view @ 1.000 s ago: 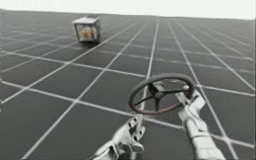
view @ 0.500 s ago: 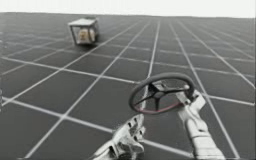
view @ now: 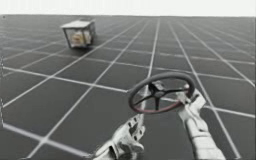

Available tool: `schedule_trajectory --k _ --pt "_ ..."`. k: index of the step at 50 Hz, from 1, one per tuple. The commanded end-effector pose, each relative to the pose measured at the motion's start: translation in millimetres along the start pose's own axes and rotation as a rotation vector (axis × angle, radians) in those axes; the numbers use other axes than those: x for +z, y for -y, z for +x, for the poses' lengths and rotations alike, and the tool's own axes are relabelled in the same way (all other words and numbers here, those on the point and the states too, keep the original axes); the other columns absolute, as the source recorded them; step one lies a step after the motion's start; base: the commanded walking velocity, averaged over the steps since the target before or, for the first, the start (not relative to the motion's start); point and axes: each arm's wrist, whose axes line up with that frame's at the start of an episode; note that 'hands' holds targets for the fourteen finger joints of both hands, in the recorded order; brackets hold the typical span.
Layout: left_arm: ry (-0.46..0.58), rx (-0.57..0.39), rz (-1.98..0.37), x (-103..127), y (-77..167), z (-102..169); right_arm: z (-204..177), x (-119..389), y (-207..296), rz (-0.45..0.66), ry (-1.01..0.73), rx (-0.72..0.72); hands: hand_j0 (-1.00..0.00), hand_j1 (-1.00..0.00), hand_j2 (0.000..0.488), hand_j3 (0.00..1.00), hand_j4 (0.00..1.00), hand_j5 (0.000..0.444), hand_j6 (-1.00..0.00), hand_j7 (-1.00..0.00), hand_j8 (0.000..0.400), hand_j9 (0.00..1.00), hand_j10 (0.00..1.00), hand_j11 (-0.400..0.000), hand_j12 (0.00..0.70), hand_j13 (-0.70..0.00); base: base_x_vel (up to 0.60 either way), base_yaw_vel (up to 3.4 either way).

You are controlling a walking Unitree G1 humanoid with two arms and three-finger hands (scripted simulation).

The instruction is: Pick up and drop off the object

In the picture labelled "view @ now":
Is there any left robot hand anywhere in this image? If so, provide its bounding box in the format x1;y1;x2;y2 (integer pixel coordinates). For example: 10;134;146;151
111;113;147;159

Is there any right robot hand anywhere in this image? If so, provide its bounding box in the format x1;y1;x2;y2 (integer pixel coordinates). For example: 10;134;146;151
175;83;208;122

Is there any dark steering wheel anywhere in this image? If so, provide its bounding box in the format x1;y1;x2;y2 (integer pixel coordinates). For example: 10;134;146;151
128;72;196;115

